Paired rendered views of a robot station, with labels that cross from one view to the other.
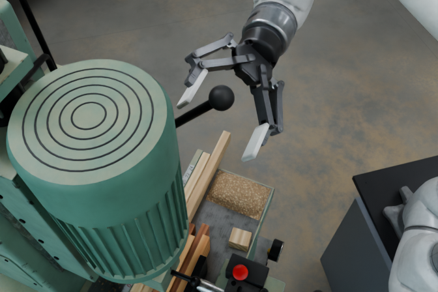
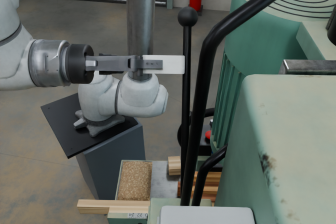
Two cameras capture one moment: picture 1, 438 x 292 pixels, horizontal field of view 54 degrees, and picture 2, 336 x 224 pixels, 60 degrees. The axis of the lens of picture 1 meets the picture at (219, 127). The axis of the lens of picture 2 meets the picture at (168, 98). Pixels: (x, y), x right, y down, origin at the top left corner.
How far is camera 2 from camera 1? 0.72 m
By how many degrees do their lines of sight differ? 66
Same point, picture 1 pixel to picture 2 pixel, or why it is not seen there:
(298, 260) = not seen: outside the picture
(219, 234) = (175, 183)
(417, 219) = (111, 98)
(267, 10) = (44, 46)
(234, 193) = (141, 177)
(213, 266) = not seen: hidden behind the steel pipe
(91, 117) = not seen: outside the picture
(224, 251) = not seen: hidden behind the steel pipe
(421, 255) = (140, 86)
